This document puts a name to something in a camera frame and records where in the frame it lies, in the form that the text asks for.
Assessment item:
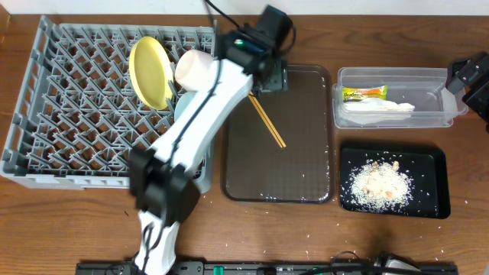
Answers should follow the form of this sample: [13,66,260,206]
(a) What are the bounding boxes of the wooden chopstick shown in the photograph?
[247,93,284,149]
[250,91,287,148]

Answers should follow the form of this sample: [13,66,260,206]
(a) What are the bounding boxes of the white bowl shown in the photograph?
[174,50,214,92]

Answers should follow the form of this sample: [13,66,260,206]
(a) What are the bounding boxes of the green yellow snack wrapper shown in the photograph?
[342,85,388,102]

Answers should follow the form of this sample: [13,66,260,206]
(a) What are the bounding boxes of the light blue bowl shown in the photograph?
[174,92,196,121]

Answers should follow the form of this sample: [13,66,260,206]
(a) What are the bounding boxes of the white napkin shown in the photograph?
[341,98,415,125]

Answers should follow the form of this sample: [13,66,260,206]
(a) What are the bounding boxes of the yellow plastic plate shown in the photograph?
[129,37,173,110]

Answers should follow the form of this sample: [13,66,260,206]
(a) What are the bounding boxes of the rice and food scraps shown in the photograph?
[344,160,413,213]

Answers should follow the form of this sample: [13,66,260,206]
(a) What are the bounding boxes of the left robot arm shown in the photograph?
[128,27,288,274]

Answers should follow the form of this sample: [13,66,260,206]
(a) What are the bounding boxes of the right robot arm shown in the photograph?
[445,52,488,131]

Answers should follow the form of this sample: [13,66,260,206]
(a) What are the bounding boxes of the clear plastic waste bin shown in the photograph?
[332,67,468,128]

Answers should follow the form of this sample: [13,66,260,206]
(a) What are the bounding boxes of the black waste tray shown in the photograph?
[339,141,451,219]

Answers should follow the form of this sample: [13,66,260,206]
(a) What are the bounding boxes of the grey plastic dishwasher rack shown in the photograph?
[1,16,218,189]

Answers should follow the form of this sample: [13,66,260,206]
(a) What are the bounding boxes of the dark brown serving tray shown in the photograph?
[222,65,335,204]

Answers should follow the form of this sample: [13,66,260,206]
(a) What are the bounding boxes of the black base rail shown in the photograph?
[75,260,459,275]

